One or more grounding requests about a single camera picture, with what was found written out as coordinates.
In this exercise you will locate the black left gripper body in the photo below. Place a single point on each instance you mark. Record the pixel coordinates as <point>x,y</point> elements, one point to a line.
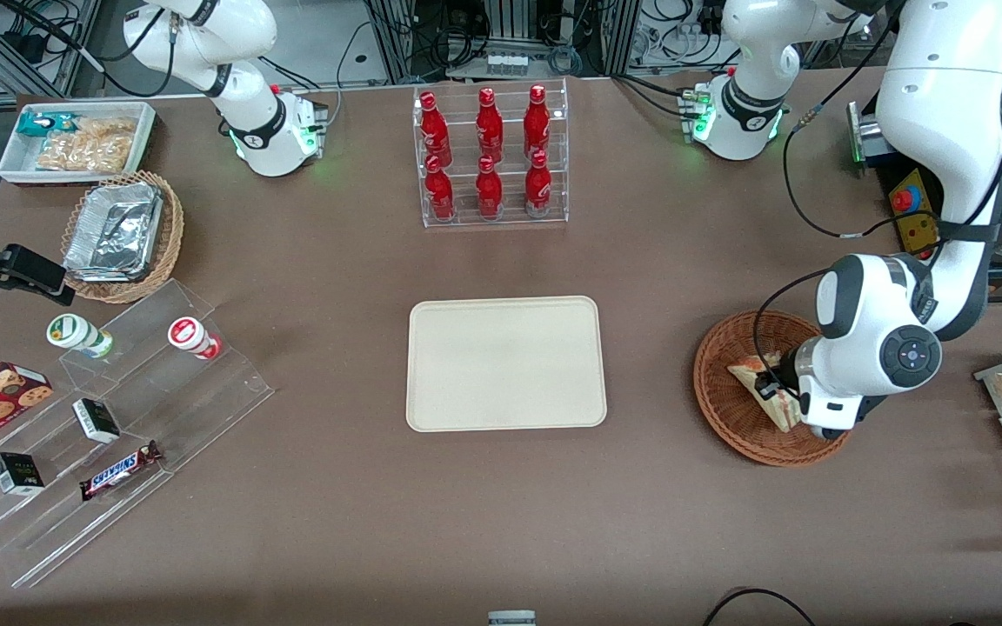
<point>778,381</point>

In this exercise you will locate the triangular sandwich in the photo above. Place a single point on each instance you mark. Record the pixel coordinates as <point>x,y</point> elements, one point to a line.
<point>781,414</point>

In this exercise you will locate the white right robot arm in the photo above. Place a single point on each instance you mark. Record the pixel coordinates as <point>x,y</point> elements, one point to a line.
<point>257,130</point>

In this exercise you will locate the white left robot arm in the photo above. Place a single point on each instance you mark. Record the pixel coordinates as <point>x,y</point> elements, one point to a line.
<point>945,130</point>

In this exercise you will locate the round brown wicker basket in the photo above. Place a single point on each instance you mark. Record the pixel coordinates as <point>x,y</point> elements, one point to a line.
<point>727,422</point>

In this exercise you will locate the silver foil tray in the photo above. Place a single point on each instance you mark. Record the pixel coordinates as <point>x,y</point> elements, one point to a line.
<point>114,230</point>

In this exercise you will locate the light wicker basket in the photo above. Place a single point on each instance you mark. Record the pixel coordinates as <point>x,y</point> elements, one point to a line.
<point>169,239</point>

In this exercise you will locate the cream plastic tray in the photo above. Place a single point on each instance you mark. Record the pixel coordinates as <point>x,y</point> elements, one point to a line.
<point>466,374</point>

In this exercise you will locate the green lid yogurt bottle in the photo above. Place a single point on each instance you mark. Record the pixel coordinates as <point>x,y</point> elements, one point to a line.
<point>70,330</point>

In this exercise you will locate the white rectangular snack bin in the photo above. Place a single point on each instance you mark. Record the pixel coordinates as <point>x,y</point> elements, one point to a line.
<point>14,167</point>

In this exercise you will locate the clear bag of crackers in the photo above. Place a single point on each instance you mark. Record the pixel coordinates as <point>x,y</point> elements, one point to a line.
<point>92,148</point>

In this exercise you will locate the teal snack packet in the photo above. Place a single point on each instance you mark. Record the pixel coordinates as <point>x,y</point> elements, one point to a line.
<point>36,123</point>

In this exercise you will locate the small black carton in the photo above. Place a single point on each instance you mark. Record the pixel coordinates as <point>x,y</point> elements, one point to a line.
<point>96,420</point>
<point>16,474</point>

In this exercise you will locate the red lid yogurt bottle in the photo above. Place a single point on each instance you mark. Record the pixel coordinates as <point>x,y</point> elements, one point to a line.
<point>186,334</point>

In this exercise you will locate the yellow emergency stop box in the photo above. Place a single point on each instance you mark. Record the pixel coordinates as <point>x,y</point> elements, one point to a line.
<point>917,222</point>

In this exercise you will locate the Snickers chocolate bar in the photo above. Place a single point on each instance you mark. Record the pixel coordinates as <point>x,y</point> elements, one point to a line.
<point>118,471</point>

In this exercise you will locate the clear acrylic stepped stand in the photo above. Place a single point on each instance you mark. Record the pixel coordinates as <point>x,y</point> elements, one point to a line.
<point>205,409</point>

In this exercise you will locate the red cola bottle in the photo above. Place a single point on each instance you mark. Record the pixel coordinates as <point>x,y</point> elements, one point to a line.
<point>538,187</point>
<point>440,193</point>
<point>537,122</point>
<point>489,191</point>
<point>490,126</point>
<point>434,130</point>

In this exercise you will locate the small grey device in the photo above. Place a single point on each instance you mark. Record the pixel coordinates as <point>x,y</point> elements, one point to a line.
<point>511,619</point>

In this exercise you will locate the clear acrylic bottle rack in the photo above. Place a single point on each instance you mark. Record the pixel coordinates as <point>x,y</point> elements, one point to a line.
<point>464,219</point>

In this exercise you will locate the grey multi socket block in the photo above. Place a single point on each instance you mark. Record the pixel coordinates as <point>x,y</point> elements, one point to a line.
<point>507,63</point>

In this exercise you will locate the aluminium frame cabinet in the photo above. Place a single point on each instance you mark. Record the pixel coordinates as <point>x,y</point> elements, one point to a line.
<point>510,22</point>

